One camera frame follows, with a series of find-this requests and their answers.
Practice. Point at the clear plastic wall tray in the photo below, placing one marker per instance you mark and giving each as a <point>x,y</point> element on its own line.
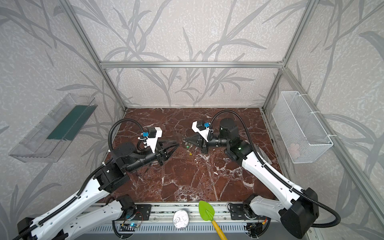
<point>49,139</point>

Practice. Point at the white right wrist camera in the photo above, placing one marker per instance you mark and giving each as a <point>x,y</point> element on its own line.
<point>204,129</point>

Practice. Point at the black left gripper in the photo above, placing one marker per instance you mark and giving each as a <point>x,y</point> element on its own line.
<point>161,153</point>

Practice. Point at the round silver tin lid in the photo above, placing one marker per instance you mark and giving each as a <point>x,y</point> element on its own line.
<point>181,219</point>

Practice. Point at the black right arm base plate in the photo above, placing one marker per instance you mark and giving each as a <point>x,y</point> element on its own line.
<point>239,211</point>

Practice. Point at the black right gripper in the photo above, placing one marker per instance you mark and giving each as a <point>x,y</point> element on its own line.
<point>204,144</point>

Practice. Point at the pink object in basket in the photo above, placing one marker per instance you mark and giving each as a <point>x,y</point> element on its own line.
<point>294,150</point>

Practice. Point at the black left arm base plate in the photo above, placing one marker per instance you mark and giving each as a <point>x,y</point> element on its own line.
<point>139,213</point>

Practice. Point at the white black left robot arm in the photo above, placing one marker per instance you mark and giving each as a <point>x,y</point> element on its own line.
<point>66,221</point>

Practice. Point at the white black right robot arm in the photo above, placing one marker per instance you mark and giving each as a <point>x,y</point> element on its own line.
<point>294,212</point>

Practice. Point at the grey metal tongs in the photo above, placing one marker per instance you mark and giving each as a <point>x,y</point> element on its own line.
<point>262,154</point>

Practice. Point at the green toy shovel yellow handle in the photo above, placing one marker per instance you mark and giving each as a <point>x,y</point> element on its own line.
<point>207,213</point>

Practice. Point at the white wire mesh basket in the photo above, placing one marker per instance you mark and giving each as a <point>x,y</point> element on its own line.
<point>298,124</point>

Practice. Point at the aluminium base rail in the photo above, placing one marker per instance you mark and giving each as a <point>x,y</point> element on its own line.
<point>156,213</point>

